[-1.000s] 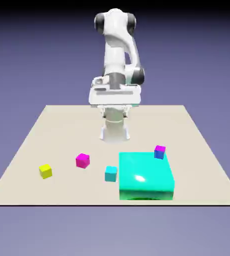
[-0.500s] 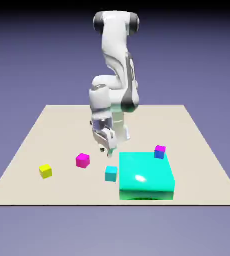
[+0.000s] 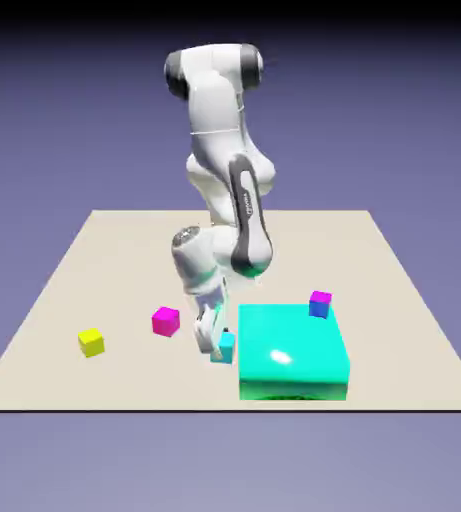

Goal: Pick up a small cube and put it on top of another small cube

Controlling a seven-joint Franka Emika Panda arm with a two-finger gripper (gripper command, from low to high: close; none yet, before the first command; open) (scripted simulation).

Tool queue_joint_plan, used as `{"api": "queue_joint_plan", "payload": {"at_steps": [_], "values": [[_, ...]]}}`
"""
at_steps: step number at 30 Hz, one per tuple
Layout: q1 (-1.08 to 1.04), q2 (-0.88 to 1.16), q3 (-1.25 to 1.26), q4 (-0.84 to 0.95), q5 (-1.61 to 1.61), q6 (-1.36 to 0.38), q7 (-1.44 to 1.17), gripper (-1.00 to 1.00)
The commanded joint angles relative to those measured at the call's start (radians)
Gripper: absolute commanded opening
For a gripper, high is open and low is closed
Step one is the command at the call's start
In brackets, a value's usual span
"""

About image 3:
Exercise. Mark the small blue cube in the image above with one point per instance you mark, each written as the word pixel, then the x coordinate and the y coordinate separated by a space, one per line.
pixel 320 304

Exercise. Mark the small magenta cube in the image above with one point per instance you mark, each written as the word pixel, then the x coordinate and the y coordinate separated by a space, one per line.
pixel 165 321

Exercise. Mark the large cyan box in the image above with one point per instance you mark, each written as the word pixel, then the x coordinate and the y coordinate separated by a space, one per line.
pixel 292 348

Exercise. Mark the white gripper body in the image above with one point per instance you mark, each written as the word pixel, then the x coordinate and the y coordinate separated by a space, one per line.
pixel 208 326

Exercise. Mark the small cyan cube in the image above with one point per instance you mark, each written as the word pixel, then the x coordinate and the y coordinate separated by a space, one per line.
pixel 226 348

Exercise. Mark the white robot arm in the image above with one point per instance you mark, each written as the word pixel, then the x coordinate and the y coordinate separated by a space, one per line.
pixel 214 120

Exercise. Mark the small yellow cube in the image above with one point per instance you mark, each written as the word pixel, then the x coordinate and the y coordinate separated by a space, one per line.
pixel 91 342

